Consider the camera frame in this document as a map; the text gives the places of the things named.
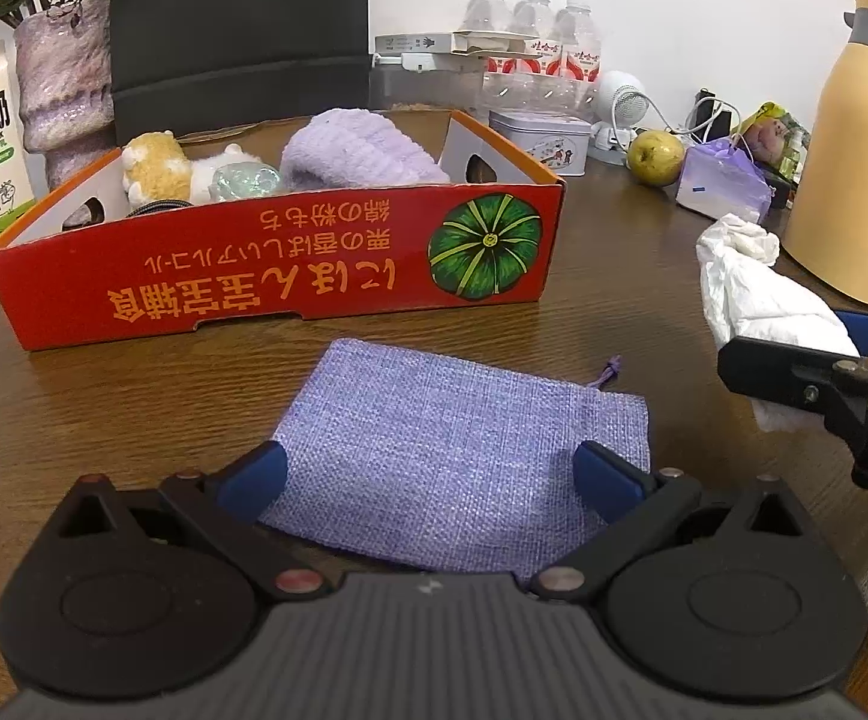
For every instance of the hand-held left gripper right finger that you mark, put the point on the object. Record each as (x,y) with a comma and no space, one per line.
(610,481)

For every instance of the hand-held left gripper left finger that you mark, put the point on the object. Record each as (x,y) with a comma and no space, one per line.
(254,481)

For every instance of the white tissue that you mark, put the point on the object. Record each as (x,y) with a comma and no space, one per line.
(763,292)

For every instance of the purple linen pouch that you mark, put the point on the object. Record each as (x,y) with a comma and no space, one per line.
(441,450)

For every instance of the red cardboard box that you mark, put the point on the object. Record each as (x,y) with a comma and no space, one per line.
(254,270)

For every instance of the navy zip case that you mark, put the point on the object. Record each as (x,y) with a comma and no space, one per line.
(164,208)

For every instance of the green bubble wrap ball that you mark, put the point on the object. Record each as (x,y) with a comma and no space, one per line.
(246,181)

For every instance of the orange white plush toy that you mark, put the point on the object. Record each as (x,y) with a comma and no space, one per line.
(156,165)

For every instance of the purple fluffy headband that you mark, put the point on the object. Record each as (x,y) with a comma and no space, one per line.
(359,150)

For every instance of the yellow thermos jug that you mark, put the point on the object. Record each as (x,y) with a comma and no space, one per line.
(853,165)

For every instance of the purple plastic bag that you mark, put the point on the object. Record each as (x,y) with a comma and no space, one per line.
(722,184)

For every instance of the colourful snack packet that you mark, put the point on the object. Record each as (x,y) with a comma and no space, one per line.
(775,135)

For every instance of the green apple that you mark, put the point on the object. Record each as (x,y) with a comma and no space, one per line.
(655,157)

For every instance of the black charger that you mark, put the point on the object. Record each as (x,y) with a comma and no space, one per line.
(715,116)

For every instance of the white round device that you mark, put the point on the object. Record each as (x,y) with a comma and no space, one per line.
(621,101)

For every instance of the silver metal tin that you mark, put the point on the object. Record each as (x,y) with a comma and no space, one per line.
(539,139)

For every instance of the clear water bottle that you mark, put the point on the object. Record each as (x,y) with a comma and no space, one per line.
(580,45)
(535,22)
(488,22)

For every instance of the clear food container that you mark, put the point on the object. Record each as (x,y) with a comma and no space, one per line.
(426,86)

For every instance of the purple textured vase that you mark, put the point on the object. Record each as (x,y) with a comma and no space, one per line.
(59,90)

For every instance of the black paper bag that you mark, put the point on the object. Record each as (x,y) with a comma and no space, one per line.
(239,30)

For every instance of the flat white box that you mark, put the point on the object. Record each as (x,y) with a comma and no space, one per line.
(419,43)

